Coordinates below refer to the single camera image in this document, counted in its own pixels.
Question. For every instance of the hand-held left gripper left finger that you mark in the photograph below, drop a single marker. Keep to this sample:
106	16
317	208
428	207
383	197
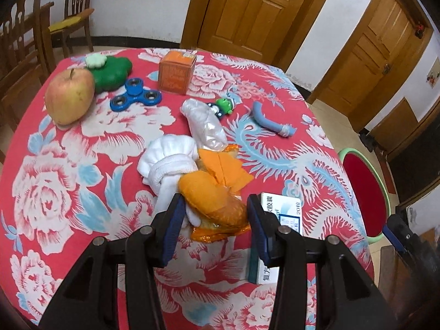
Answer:
173	227

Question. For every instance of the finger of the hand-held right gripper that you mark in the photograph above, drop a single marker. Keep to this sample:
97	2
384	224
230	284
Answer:
398	232

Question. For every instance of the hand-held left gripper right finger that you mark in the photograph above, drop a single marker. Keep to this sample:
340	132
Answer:
259	233

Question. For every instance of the white medicine box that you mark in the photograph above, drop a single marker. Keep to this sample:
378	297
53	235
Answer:
288	213

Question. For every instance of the orange plastic wrapper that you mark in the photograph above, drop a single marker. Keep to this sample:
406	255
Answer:
213	192

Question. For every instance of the red green stool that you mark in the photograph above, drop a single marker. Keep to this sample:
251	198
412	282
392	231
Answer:
364	192

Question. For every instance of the white cloth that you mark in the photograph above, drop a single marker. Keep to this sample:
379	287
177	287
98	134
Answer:
165	165

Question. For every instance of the white plastic bag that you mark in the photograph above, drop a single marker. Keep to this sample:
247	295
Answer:
206	130

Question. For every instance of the blue bent tube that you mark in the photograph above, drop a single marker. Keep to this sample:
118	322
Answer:
270	121

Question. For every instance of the small green frog toy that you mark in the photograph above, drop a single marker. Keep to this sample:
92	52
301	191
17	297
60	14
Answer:
225	105

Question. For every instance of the orange cardboard box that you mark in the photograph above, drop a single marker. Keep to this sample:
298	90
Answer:
177	74

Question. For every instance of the dark wooden doorway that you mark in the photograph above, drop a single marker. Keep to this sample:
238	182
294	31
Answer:
419	165

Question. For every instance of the dark shoes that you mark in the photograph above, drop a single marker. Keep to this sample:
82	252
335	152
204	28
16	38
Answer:
368	141

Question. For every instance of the red floral tablecloth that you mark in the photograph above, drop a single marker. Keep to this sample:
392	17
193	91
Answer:
86	178

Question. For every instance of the blue fidget spinner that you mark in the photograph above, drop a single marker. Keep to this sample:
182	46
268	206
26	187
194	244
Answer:
135	92

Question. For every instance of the dark green clover toy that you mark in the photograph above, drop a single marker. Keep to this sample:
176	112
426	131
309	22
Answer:
113	74

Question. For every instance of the red yellow apple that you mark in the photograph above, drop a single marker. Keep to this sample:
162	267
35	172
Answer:
70	96

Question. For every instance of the wooden panel door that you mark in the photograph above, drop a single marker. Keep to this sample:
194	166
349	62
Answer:
378	58
254	10

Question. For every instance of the pale green clover toy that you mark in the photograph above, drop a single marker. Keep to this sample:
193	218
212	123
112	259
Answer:
96	61

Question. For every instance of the red door ornament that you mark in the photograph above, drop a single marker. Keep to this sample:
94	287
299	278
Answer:
419	31

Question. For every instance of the yellow green seat cushion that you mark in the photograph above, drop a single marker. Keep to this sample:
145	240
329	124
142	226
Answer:
68	20

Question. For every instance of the wall poster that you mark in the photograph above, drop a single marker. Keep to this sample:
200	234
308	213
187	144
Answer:
433	75

